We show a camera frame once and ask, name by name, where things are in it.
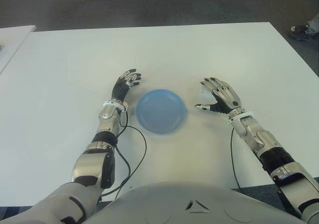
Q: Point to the white side table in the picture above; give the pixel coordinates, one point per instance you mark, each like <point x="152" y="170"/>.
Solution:
<point x="12" y="39"/>

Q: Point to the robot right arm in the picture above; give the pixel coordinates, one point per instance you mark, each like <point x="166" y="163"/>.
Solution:
<point x="261" y="137"/>

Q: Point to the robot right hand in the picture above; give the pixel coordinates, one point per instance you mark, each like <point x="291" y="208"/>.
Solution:
<point x="228" y="97"/>

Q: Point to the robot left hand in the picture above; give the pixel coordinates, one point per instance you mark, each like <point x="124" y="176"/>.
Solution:
<point x="119" y="89"/>

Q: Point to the grey robot torso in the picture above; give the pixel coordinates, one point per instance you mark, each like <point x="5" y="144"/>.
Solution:
<point x="194" y="204"/>

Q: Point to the dark sneaker shoe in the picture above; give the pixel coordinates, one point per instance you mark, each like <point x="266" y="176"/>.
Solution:
<point x="299" y="32"/>

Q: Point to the blue round plate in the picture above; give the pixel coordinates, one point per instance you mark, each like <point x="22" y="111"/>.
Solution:
<point x="160" y="112"/>

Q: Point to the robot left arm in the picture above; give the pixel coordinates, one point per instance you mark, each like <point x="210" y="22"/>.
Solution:
<point x="108" y="114"/>

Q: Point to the blue jeans leg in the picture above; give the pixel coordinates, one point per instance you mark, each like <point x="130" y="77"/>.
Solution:
<point x="314" y="26"/>

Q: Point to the white charger block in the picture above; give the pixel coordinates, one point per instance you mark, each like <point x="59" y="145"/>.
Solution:
<point x="205" y="95"/>

